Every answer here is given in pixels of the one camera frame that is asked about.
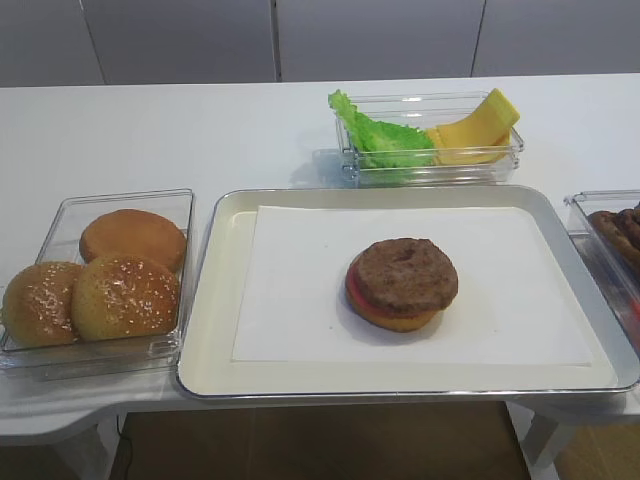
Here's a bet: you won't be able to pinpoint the green lettuce leaf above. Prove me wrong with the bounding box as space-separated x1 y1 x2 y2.
328 90 435 169

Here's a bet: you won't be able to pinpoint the white metal serving tray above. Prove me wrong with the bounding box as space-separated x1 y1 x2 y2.
178 186 639 400

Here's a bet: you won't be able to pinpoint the red tomato slice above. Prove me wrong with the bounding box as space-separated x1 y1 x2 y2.
345 265 397 319

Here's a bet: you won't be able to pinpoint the brown meat patty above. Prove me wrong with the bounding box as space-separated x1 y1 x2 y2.
351 238 459 315

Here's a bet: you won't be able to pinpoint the bottom burger bun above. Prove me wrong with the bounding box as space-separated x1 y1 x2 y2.
346 296 442 333

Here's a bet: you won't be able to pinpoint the clear plastic topping container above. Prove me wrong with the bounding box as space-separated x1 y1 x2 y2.
330 91 524 187

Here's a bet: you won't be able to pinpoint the yellow cheese slice stack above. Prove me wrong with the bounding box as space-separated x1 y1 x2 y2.
424 127 511 166

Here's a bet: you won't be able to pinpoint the plain bun bottom half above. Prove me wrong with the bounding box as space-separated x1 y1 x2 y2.
79 209 187 273

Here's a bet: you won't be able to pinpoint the white paper sheet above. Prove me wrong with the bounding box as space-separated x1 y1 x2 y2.
233 207 595 366

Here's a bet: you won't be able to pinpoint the right sesame bun top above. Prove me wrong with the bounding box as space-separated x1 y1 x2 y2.
71 254 180 341

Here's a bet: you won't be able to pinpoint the sesame bun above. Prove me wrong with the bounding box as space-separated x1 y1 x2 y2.
2 261 83 348
71 254 180 341

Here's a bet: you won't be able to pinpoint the clear plastic bun container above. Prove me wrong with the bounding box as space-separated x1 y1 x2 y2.
1 189 195 380

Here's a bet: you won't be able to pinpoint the clear plastic patty container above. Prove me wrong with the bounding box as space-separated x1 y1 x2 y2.
564 190 639 349

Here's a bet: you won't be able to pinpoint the left sesame bun top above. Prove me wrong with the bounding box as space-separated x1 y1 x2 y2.
2 261 83 348

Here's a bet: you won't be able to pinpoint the brown patties in container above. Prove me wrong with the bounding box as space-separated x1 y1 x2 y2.
588 206 639 278

